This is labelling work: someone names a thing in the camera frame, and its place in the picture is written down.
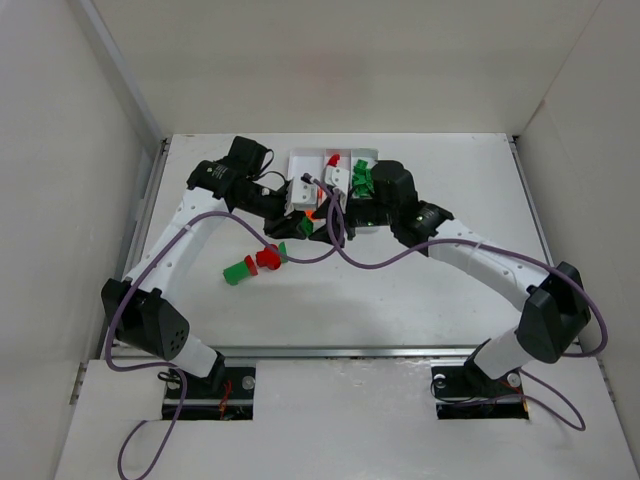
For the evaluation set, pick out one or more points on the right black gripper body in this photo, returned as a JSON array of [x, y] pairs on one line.
[[347, 222]]

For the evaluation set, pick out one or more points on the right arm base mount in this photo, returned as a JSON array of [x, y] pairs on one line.
[[464, 392]]

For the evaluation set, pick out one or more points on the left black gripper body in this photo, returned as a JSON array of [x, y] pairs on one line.
[[279, 220]]

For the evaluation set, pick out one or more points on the white three-compartment tray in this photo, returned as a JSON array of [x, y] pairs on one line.
[[314, 160]]

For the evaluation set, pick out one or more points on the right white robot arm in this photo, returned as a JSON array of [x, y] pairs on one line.
[[552, 310]]

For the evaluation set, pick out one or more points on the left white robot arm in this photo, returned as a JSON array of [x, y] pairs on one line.
[[141, 306]]

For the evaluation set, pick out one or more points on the aluminium rail front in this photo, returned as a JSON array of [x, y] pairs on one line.
[[306, 352]]

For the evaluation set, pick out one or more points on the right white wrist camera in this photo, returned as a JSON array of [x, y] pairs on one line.
[[338, 178]]

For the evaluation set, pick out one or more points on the green red long lego assembly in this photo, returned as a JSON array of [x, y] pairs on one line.
[[270, 257]]

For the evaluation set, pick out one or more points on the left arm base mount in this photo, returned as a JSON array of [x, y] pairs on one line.
[[232, 401]]

